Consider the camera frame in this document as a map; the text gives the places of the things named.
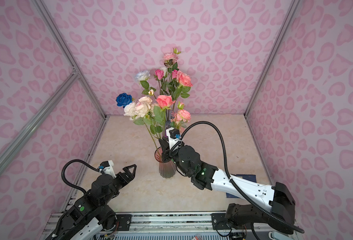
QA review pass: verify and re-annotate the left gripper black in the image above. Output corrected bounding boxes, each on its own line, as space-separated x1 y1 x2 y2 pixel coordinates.
101 163 136 208

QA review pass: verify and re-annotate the red grey glass vase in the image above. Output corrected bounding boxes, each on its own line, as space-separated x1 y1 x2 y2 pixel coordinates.
154 147 176 179

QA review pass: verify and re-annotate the small pink rose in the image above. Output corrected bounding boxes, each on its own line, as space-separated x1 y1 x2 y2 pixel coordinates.
170 102 191 132

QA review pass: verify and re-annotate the pale peach rose spray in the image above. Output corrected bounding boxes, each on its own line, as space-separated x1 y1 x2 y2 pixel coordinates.
134 89 165 151

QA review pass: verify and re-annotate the cream rose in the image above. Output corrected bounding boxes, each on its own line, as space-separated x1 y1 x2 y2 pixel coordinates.
123 102 158 149

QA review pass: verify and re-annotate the dark blue flower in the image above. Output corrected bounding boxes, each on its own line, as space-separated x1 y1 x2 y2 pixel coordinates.
115 93 133 108

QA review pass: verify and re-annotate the large salmon pink rose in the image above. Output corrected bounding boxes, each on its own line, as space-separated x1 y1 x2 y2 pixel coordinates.
166 70 193 111

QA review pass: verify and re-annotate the magenta pink rose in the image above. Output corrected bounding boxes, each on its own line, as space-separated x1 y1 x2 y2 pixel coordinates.
154 68 165 118

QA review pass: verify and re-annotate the hot pink rose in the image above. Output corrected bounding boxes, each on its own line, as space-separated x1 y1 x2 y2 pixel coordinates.
172 70 178 81

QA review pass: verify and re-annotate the pale blue white rose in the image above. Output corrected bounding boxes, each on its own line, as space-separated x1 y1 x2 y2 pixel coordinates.
134 69 163 118

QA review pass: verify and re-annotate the purple blue glass vase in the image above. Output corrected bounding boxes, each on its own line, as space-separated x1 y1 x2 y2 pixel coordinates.
164 110 174 132

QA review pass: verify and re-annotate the coral pink rose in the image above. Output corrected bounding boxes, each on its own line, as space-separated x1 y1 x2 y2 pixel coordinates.
152 95 175 138

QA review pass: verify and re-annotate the pink white rose with bud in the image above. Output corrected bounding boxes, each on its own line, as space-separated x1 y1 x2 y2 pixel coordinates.
163 48 180 96

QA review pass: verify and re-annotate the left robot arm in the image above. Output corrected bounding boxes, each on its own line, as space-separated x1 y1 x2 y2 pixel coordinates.
46 160 137 240

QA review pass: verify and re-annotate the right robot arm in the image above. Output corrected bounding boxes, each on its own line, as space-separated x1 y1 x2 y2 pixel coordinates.
158 138 303 235

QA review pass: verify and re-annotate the blue booklet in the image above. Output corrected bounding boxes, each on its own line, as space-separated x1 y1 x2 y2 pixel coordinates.
226 174 256 199

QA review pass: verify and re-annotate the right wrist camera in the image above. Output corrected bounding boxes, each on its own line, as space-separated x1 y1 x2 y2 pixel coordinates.
166 127 180 149

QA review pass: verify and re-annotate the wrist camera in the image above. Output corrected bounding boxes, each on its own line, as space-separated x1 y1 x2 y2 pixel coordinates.
98 160 116 179
166 127 180 149

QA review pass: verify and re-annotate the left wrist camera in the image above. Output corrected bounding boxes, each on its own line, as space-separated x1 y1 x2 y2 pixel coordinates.
98 160 116 179

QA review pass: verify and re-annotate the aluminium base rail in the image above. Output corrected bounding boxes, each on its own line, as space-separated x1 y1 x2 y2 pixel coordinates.
41 209 300 240

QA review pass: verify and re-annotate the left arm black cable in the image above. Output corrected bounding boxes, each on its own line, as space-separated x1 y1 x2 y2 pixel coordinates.
60 159 100 194

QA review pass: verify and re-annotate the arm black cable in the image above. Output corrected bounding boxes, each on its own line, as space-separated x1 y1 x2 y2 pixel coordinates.
60 159 100 194
177 120 305 234

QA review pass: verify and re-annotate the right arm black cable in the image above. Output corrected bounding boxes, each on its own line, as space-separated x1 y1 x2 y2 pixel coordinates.
177 120 305 234

